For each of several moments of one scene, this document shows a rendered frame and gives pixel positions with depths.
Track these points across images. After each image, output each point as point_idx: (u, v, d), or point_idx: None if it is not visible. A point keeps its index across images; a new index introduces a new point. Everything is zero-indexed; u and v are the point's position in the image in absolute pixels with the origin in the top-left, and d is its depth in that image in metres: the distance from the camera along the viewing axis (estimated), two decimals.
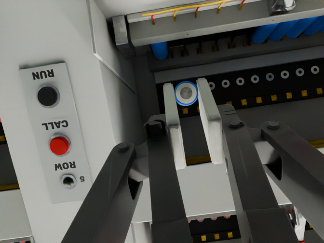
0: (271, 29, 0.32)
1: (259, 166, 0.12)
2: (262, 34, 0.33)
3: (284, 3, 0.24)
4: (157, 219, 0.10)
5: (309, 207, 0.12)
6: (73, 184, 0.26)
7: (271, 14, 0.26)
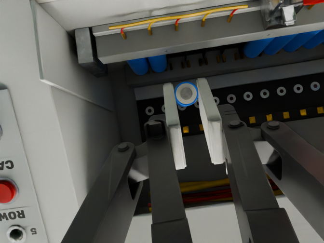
0: (266, 43, 0.27)
1: (259, 166, 0.12)
2: (256, 48, 0.29)
3: (283, 16, 0.19)
4: (157, 219, 0.10)
5: (309, 207, 0.12)
6: (22, 238, 0.21)
7: (267, 28, 0.21)
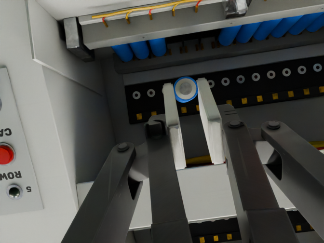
0: (234, 32, 0.31)
1: (259, 166, 0.12)
2: (227, 36, 0.32)
3: (236, 6, 0.23)
4: (157, 219, 0.10)
5: (309, 207, 0.12)
6: (19, 195, 0.25)
7: (226, 17, 0.25)
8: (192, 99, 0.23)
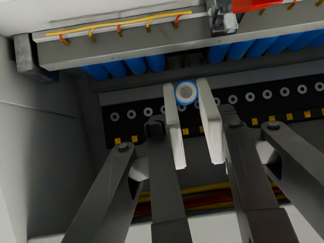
0: (224, 49, 0.26)
1: (259, 166, 0.12)
2: (216, 54, 0.27)
3: (223, 23, 0.18)
4: (157, 219, 0.10)
5: (309, 207, 0.12)
6: None
7: (213, 35, 0.20)
8: (159, 57, 0.26)
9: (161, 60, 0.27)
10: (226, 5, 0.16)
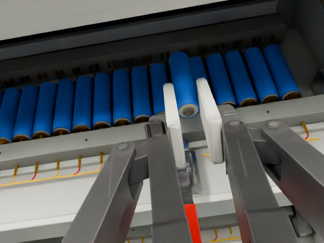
0: (160, 97, 0.29)
1: (259, 166, 0.12)
2: (163, 85, 0.30)
3: (186, 168, 0.23)
4: (157, 219, 0.10)
5: (309, 207, 0.12)
6: None
7: (187, 143, 0.25)
8: (219, 90, 0.28)
9: (215, 79, 0.29)
10: (191, 191, 0.23)
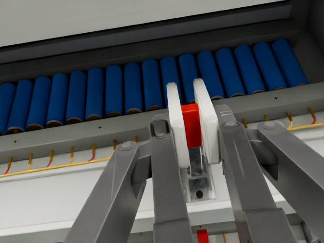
0: None
1: (256, 166, 0.12)
2: (174, 77, 0.30)
3: (199, 163, 0.24)
4: (160, 219, 0.10)
5: (305, 207, 0.12)
6: None
7: (202, 148, 0.24)
8: (229, 82, 0.29)
9: (224, 72, 0.30)
10: (201, 157, 0.23)
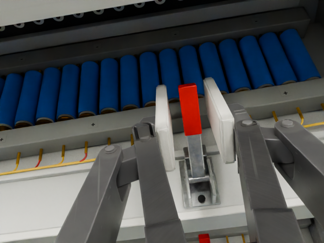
0: (171, 83, 0.27)
1: (270, 166, 0.12)
2: (174, 71, 0.28)
3: (202, 166, 0.22)
4: (150, 222, 0.10)
5: (319, 207, 0.12)
6: None
7: (204, 149, 0.22)
8: (234, 76, 0.27)
9: (229, 65, 0.27)
10: (202, 151, 0.21)
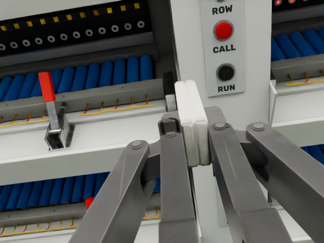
0: (62, 84, 0.43)
1: (247, 167, 0.12)
2: (67, 78, 0.44)
3: (60, 125, 0.37)
4: (166, 217, 0.10)
5: (297, 208, 0.12)
6: None
7: (62, 114, 0.37)
8: (100, 80, 0.42)
9: (101, 75, 0.43)
10: (56, 113, 0.35)
